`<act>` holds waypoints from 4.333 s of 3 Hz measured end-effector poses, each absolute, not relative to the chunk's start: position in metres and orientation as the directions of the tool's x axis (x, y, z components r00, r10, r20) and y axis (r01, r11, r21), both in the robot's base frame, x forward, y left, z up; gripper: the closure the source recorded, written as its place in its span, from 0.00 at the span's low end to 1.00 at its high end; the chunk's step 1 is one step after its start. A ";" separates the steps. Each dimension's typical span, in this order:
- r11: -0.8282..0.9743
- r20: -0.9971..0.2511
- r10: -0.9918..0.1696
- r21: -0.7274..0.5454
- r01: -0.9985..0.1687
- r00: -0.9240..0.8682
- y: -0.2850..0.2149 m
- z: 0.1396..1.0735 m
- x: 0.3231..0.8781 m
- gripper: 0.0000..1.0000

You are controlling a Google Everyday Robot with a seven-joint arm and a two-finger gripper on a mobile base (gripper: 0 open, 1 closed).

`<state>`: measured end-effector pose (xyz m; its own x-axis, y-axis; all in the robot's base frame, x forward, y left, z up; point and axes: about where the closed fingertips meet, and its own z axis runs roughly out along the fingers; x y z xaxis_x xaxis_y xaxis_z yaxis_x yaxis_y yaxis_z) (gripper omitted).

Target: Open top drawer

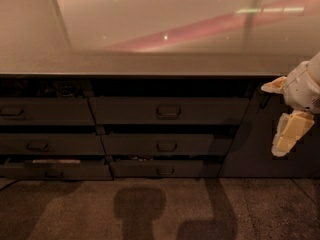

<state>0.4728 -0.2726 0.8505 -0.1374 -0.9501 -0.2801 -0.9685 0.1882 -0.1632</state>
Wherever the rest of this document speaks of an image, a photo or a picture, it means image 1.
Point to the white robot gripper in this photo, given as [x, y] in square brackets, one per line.
[301, 91]

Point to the dark drawer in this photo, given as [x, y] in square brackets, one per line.
[72, 170]
[45, 112]
[166, 144]
[168, 110]
[50, 144]
[165, 169]

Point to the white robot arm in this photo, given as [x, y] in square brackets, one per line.
[315, 65]

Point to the items inside left drawer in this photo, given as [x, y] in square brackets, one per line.
[39, 88]

